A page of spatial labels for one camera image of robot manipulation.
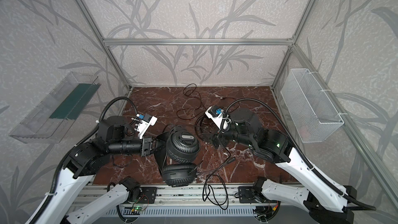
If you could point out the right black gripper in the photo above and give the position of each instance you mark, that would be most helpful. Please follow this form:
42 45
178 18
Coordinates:
216 138

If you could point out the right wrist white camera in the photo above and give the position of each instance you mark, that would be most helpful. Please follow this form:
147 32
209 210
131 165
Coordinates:
219 117

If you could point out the wrist white camera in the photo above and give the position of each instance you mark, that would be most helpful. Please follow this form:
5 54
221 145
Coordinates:
219 117
144 122

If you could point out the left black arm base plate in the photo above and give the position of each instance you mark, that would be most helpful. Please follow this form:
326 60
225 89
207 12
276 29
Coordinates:
147 195

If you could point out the green lit circuit board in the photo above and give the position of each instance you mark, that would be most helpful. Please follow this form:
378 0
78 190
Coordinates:
136 210

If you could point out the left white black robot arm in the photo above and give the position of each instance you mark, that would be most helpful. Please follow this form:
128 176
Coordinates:
111 136

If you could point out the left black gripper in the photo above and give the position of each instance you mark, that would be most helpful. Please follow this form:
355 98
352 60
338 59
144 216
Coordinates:
146 146

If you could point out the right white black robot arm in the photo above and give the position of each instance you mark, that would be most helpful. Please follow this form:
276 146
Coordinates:
326 201

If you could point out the aluminium front rail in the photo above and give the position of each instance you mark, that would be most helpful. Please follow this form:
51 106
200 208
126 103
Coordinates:
199 194

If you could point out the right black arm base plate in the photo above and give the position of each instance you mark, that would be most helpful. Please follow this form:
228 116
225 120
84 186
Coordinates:
245 195

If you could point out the white wire mesh basket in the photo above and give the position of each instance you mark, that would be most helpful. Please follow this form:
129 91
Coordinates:
312 112

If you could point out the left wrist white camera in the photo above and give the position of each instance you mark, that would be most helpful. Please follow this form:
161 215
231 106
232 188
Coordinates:
144 122

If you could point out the clear plastic wall tray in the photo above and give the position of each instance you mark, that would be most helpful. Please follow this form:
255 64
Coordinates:
52 118

